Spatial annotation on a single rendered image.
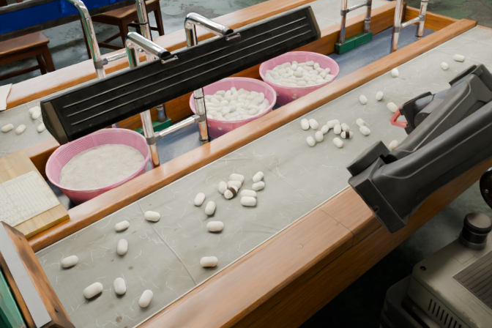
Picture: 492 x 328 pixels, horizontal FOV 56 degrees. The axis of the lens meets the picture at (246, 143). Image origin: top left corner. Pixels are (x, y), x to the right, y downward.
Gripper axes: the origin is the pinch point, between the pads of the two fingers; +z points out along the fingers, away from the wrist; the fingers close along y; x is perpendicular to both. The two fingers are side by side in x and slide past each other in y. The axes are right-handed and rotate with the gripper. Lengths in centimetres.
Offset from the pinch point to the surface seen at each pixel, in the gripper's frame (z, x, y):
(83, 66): 85, -61, 39
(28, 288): 5, -5, 84
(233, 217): 14.3, 2.7, 42.4
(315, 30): -0.7, -27.1, 10.3
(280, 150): 23.3, -4.9, 17.9
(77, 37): 310, -151, -25
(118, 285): 11, 3, 71
